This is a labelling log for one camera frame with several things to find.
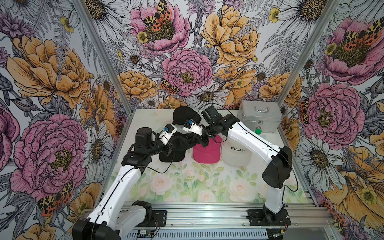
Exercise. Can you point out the white Colorado cap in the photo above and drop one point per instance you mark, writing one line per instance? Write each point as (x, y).
(235, 154)

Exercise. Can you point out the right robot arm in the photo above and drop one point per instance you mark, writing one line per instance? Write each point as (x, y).
(278, 160)

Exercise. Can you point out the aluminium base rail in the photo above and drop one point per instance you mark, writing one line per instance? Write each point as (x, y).
(208, 221)

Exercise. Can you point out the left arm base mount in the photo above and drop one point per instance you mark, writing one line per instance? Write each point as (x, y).
(153, 218)

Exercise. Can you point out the floral table mat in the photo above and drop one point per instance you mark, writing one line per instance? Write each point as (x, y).
(190, 182)

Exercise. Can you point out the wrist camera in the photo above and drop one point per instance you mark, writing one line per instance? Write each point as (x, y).
(167, 133)
(191, 126)

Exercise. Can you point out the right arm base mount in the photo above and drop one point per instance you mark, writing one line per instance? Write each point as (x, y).
(265, 217)

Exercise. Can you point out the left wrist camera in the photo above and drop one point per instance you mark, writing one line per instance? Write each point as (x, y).
(167, 133)

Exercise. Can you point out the silver first aid case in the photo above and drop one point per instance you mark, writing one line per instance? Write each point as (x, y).
(266, 116)

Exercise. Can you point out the pink cap back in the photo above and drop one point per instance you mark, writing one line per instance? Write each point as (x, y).
(210, 154)

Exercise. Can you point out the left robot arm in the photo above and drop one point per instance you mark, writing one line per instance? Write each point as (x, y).
(108, 221)

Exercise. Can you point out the black cap with white logo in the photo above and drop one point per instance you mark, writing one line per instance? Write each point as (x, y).
(172, 156)

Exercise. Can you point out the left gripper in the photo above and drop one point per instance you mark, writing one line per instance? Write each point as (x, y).
(167, 149)

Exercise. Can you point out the white bottle green lid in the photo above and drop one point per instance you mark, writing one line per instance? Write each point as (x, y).
(258, 131)

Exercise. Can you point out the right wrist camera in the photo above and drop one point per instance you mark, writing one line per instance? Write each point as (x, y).
(191, 126)

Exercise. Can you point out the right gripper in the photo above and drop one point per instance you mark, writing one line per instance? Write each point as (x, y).
(201, 139)

